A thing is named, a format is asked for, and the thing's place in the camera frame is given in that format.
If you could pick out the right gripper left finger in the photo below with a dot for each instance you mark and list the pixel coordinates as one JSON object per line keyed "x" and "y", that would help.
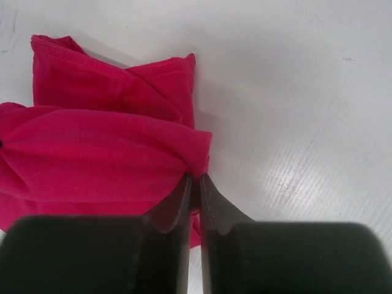
{"x": 101, "y": 254}

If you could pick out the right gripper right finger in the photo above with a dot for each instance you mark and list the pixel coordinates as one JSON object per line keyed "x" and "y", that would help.
{"x": 242, "y": 255}

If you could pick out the pink red t shirt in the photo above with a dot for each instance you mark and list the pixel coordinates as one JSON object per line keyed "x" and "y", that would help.
{"x": 99, "y": 139}

